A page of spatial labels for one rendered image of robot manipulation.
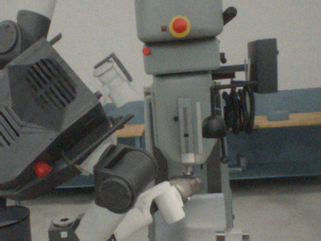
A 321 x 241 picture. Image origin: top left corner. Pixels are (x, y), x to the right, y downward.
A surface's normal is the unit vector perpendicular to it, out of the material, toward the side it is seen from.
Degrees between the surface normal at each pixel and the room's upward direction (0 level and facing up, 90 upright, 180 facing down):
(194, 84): 90
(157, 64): 90
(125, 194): 102
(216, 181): 90
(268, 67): 90
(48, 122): 74
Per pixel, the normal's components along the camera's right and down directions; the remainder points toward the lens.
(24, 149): -0.27, -0.06
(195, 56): -0.12, 0.21
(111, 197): -0.40, 0.40
